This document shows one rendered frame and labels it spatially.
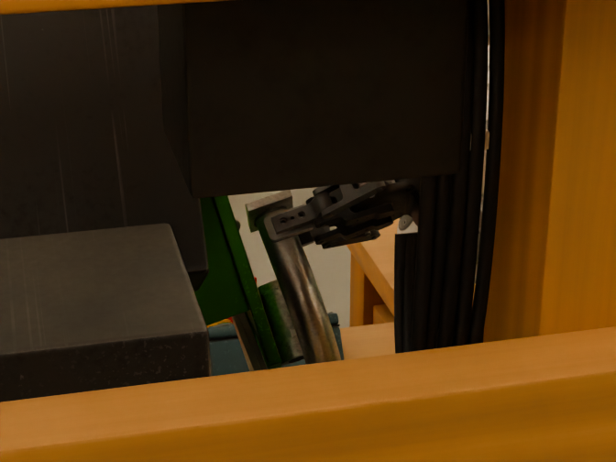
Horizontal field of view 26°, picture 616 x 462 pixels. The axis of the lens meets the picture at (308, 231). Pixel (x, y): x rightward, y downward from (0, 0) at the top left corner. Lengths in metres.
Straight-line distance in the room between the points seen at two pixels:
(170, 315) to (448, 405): 0.23
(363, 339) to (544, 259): 0.79
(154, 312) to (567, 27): 0.34
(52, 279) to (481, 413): 0.34
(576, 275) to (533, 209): 0.05
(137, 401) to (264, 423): 0.07
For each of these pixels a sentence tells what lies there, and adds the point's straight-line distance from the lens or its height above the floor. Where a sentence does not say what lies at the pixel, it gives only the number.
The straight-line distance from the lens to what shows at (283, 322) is 1.25.
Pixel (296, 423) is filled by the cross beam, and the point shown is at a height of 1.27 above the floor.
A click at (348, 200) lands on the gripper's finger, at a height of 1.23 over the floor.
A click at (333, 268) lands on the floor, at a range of 3.75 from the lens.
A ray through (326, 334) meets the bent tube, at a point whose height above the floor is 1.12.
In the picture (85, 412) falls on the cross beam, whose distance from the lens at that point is 0.74.
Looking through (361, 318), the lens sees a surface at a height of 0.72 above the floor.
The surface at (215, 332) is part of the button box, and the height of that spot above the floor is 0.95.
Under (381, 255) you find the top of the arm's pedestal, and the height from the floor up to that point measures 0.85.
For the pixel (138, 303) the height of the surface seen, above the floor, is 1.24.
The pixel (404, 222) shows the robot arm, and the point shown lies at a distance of 1.42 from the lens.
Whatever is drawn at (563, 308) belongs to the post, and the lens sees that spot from 0.81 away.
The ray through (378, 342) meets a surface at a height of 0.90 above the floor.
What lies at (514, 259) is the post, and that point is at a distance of 0.83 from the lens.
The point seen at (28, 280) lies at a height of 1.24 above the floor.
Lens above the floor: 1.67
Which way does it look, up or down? 25 degrees down
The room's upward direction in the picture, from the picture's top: straight up
